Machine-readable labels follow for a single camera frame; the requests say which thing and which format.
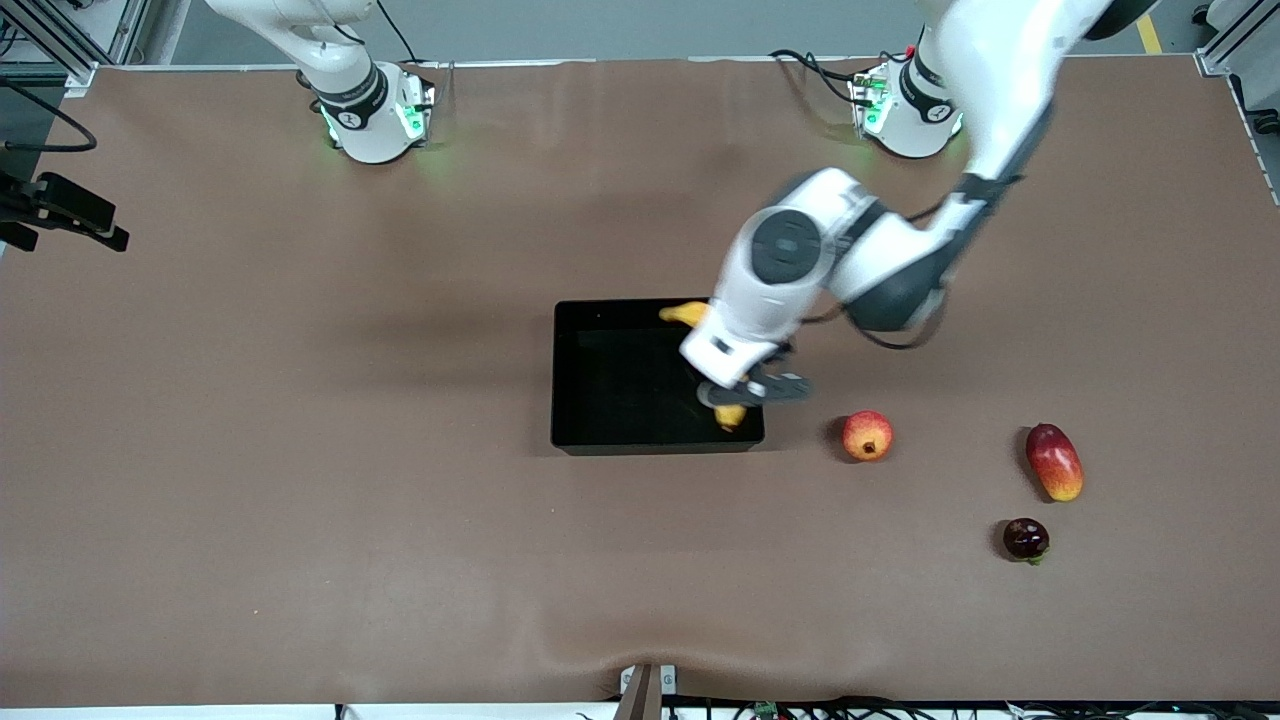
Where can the black plastic box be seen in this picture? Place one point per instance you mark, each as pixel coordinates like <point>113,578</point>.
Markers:
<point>620,390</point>

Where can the yellow banana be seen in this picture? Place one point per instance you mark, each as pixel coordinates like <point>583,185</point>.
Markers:
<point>685,313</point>

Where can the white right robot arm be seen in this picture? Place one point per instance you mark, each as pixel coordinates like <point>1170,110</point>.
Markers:
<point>365,130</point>

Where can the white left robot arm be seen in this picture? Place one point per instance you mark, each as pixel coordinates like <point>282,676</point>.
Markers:
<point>1000,70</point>

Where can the brown table cover sheet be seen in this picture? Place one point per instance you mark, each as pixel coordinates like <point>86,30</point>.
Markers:
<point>640,560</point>

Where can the red pomegranate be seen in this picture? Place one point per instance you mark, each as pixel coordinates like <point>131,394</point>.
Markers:
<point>867,436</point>

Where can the dark purple mangosteen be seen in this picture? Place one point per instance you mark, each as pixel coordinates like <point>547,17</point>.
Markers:
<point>1025,538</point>

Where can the red yellow mango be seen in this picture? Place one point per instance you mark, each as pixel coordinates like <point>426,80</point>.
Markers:
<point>1055,463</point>

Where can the yellow floor tape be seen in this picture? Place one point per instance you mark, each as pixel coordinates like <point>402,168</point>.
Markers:
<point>1152,40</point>

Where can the aluminium frame profile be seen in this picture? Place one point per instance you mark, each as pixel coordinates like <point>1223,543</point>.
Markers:
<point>1230,45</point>
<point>70,50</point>

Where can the grey metal table bracket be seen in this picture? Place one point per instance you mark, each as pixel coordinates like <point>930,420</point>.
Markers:
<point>645,692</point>

